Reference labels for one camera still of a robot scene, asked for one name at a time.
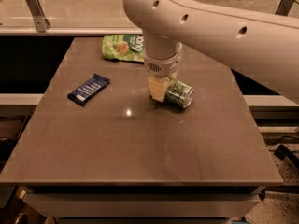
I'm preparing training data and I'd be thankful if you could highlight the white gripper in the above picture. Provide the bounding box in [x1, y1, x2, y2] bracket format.
[143, 42, 182, 102]

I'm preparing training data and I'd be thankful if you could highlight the green soda can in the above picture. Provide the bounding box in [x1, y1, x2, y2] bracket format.
[165, 78, 194, 108]

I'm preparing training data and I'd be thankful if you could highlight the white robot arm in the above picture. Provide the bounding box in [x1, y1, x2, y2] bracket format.
[123, 0, 299, 103]

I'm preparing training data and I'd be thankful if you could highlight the green snack bag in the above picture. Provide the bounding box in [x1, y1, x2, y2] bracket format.
[102, 35, 144, 63]

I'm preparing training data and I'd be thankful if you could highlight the blue candy bar wrapper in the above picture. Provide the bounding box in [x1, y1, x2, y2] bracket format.
[67, 74, 110, 106]

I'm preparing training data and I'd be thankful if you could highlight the glass barrier panel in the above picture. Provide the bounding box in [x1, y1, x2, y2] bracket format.
[0, 0, 281, 29]

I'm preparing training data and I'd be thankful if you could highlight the left metal bracket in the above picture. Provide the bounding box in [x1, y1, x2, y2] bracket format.
[25, 0, 50, 33]

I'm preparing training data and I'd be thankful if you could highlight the metal bracket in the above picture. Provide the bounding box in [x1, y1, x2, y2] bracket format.
[276, 0, 295, 16]
[25, 0, 50, 33]

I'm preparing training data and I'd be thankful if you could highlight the black cable on floor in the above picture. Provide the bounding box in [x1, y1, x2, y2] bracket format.
[268, 135, 299, 170]

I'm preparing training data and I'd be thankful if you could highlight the right metal bracket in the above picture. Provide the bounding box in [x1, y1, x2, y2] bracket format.
[276, 0, 295, 16]

